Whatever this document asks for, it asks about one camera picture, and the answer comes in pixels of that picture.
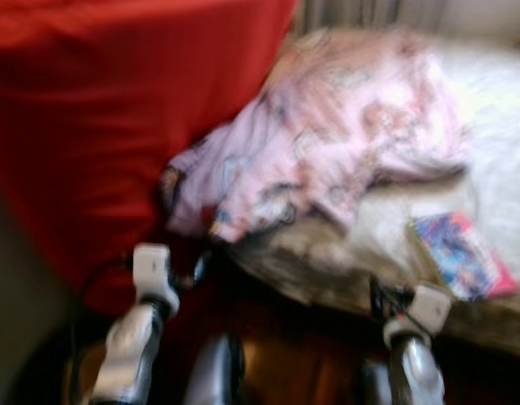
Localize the colourful comic book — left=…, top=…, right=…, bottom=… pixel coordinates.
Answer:
left=408, top=211, right=520, bottom=302

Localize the silver robot right leg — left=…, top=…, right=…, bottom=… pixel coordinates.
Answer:
left=357, top=359, right=392, bottom=405

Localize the large red cushion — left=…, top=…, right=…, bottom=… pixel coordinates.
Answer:
left=0, top=0, right=299, bottom=313

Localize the pink cartoon blanket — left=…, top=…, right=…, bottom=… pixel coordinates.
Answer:
left=163, top=30, right=474, bottom=246

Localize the grey curtain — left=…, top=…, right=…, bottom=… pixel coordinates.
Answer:
left=292, top=0, right=413, bottom=35

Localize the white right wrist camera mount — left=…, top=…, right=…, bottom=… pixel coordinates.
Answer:
left=385, top=283, right=453, bottom=347

